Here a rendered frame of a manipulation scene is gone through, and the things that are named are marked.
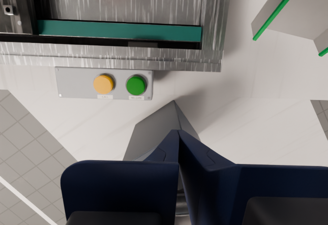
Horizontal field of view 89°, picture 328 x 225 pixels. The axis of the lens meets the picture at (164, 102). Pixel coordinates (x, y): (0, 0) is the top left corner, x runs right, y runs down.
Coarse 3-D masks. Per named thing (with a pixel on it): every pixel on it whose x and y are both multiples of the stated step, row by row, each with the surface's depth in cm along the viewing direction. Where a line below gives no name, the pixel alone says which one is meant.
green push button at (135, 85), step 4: (128, 80) 35; (132, 80) 35; (136, 80) 35; (140, 80) 35; (128, 84) 35; (132, 84) 35; (136, 84) 35; (140, 84) 35; (144, 84) 36; (128, 88) 36; (132, 88) 36; (136, 88) 36; (140, 88) 36; (144, 88) 36; (132, 92) 36; (136, 92) 36; (140, 92) 36
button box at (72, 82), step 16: (64, 80) 36; (80, 80) 36; (112, 80) 36; (144, 80) 36; (64, 96) 37; (80, 96) 37; (96, 96) 37; (112, 96) 37; (128, 96) 37; (144, 96) 37
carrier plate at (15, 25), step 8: (0, 0) 31; (8, 0) 31; (16, 0) 31; (24, 0) 31; (32, 0) 32; (0, 8) 31; (16, 8) 31; (24, 8) 31; (32, 8) 32; (0, 16) 32; (8, 16) 32; (16, 16) 32; (24, 16) 32; (32, 16) 32; (0, 24) 32; (8, 24) 32; (16, 24) 32; (24, 24) 32; (32, 24) 32; (0, 32) 32; (8, 32) 32; (16, 32) 32; (24, 32) 32; (32, 32) 32
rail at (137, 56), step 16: (0, 48) 34; (16, 48) 34; (32, 48) 34; (48, 48) 34; (64, 48) 34; (80, 48) 34; (96, 48) 34; (112, 48) 34; (128, 48) 34; (144, 48) 34; (160, 48) 35; (16, 64) 35; (32, 64) 35; (48, 64) 35; (64, 64) 35; (80, 64) 35; (96, 64) 35; (112, 64) 35; (128, 64) 35; (144, 64) 35; (160, 64) 35; (176, 64) 36; (192, 64) 36; (208, 64) 36
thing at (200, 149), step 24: (192, 144) 8; (192, 168) 8; (216, 168) 6; (240, 168) 4; (264, 168) 4; (288, 168) 4; (312, 168) 4; (192, 192) 8; (216, 192) 5; (240, 192) 4; (264, 192) 4; (288, 192) 4; (312, 192) 4; (192, 216) 8; (216, 216) 5; (240, 216) 4
